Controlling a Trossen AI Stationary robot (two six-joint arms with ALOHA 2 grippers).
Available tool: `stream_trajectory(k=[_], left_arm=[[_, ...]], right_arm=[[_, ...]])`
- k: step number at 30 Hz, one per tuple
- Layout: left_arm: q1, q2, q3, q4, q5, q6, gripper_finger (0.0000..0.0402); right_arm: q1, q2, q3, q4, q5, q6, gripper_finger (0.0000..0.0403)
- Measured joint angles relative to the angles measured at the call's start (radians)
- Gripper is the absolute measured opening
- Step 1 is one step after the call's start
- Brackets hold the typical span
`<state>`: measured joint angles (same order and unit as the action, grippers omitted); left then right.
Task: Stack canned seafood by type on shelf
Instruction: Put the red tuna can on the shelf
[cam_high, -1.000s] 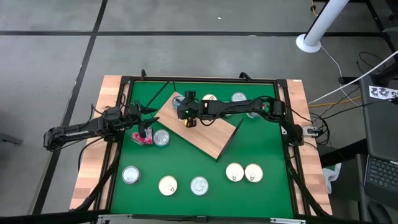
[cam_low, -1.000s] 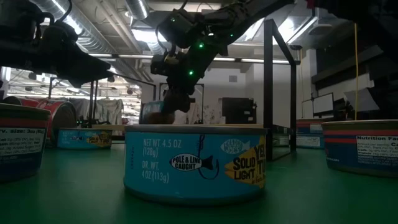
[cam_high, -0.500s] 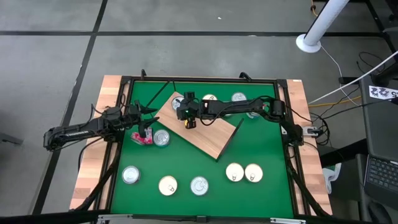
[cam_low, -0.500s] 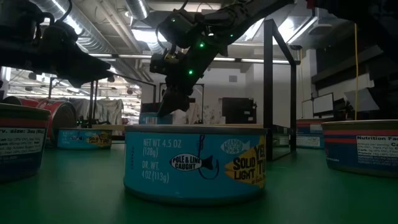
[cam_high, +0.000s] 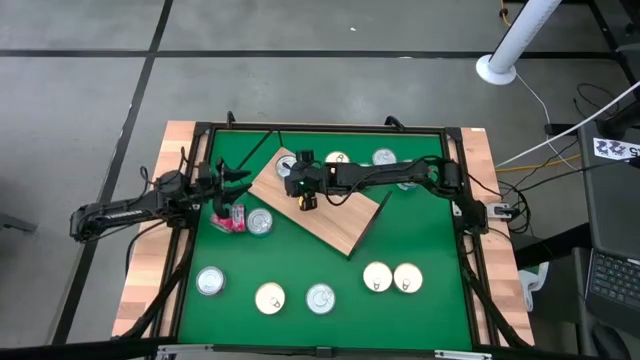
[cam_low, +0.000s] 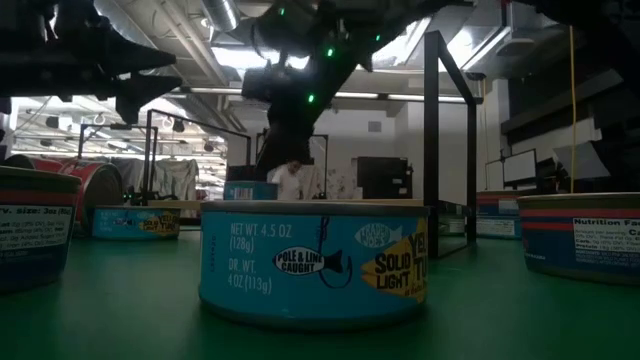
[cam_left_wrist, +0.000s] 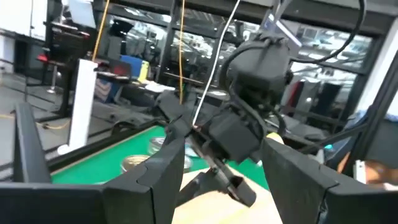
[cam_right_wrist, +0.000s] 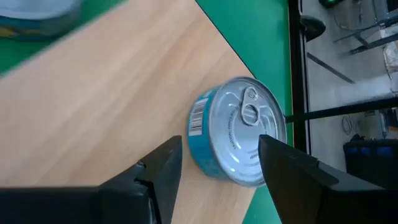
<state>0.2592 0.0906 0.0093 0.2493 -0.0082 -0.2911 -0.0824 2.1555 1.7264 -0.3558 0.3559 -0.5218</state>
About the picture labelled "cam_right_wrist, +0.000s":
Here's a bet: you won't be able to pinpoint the black table frame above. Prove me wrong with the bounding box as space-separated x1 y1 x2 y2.
287 0 310 155

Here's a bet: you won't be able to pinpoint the wooden shelf black wire frame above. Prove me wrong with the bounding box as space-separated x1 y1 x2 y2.
0 0 398 224

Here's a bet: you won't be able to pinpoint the grey metal stand legs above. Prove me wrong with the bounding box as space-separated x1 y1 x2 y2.
333 17 398 57

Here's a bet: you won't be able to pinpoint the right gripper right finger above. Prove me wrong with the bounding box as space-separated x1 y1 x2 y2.
258 134 398 224

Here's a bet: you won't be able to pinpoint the black crate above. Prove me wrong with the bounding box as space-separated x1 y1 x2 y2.
343 138 398 190

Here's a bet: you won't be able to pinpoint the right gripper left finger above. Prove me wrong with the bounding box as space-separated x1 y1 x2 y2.
99 135 183 224

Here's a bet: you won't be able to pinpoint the black clamp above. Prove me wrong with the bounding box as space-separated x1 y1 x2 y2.
299 14 327 43

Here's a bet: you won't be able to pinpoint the teal tuna can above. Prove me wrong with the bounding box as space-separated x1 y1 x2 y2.
0 0 83 41
186 77 287 189

